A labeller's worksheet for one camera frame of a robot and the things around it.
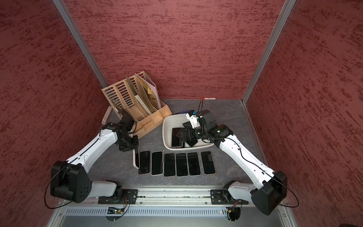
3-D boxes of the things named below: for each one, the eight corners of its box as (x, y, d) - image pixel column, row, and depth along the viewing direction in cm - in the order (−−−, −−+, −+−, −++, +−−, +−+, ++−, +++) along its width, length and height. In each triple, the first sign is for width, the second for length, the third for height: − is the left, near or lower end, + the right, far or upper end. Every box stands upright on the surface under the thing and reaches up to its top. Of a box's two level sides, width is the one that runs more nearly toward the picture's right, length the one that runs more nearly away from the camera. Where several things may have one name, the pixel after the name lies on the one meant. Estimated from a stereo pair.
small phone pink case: (204, 175, 84) (204, 174, 82) (200, 153, 93) (200, 151, 91) (215, 173, 84) (216, 172, 82) (210, 152, 93) (211, 150, 91)
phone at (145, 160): (139, 175, 83) (137, 172, 80) (141, 153, 92) (139, 151, 88) (150, 173, 84) (148, 171, 80) (151, 152, 92) (150, 150, 89)
